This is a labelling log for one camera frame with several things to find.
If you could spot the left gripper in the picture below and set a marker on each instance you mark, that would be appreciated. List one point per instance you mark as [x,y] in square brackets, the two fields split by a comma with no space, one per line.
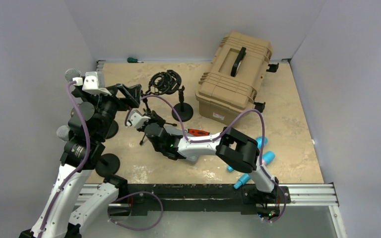
[132,91]

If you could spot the black mic stand rear left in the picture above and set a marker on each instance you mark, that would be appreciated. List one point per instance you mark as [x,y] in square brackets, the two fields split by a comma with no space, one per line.
[113,130]

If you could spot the silver microphone front left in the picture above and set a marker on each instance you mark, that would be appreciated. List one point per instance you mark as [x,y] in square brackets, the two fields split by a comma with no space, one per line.
[63,132]

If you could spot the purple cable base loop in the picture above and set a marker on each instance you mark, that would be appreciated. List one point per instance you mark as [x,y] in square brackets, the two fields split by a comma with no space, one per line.
[137,211]

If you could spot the black mic stand front left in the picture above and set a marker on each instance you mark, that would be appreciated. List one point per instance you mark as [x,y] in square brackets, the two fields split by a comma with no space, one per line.
[107,165]

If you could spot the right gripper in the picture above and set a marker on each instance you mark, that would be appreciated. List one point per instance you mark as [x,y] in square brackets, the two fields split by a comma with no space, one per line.
[155,118]

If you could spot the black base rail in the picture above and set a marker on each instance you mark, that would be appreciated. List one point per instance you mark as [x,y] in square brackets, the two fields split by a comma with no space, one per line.
[207,198]

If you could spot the red-handled adjustable wrench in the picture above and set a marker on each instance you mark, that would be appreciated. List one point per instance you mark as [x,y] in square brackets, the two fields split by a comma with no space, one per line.
[197,132]

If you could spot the grey plastic case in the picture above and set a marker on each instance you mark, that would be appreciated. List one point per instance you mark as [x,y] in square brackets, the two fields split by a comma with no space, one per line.
[192,159]

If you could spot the blue microphone with pink band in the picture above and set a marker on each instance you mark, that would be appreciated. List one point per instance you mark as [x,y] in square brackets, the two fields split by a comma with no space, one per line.
[267,158]

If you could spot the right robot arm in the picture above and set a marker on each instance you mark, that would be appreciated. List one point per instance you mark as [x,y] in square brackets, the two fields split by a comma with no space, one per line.
[237,150]

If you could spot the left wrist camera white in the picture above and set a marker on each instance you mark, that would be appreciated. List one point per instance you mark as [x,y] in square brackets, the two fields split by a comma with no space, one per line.
[93,83]

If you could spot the tan plastic tool case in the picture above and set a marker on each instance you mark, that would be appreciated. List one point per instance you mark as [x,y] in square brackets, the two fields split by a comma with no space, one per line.
[236,73]

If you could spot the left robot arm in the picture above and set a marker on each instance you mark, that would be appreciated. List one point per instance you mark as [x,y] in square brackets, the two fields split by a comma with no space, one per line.
[87,132]

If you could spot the black microphone silver grille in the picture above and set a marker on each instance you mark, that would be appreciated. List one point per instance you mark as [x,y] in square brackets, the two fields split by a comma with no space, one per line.
[74,75]

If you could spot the black round-base shock mount stand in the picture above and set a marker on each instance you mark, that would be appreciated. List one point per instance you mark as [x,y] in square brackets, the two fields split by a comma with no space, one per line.
[171,82]

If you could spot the green-handled screwdriver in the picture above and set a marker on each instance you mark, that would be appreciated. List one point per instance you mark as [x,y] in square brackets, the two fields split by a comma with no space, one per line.
[133,60]

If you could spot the black mic stand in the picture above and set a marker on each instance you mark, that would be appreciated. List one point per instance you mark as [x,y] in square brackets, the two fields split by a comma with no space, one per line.
[113,130]
[107,165]

